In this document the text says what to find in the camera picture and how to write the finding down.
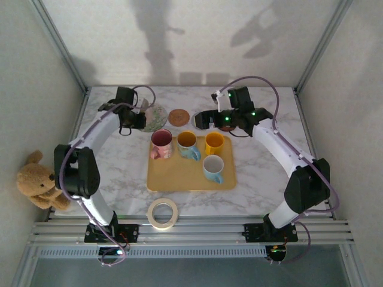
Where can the green floral coaster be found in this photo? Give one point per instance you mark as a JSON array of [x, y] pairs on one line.
[[157, 118]]

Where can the plain yellow mug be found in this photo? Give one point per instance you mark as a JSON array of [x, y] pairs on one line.
[[214, 140]]

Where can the light cork coaster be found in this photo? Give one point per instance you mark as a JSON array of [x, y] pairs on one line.
[[178, 117]]

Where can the light blue mug white inside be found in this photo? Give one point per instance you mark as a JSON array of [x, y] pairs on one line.
[[213, 164]]

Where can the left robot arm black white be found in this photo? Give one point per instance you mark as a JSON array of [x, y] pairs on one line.
[[74, 173]]

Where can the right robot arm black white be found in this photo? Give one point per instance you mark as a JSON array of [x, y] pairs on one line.
[[305, 185]]

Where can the pink floral mug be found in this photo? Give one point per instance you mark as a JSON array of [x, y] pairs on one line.
[[161, 138]]

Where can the blue illustrated mug yellow inside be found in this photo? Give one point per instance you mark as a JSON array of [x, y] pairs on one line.
[[187, 140]]

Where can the yellow plastic tray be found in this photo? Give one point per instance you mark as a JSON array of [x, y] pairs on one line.
[[179, 176]]

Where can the beige masking tape roll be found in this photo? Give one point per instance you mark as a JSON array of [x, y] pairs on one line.
[[163, 226]]

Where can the brown teddy bear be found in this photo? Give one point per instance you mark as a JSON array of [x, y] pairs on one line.
[[33, 182]]

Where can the round base controller with LED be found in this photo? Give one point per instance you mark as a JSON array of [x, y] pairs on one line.
[[276, 253], [112, 254]]

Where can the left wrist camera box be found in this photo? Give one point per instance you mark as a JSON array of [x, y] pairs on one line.
[[143, 103]]

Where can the aluminium side rail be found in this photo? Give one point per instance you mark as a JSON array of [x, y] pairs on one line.
[[78, 119], [304, 119]]

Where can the aluminium corner post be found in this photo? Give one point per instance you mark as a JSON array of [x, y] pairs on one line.
[[61, 49], [323, 45]]

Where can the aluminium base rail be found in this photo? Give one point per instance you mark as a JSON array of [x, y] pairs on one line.
[[194, 236]]

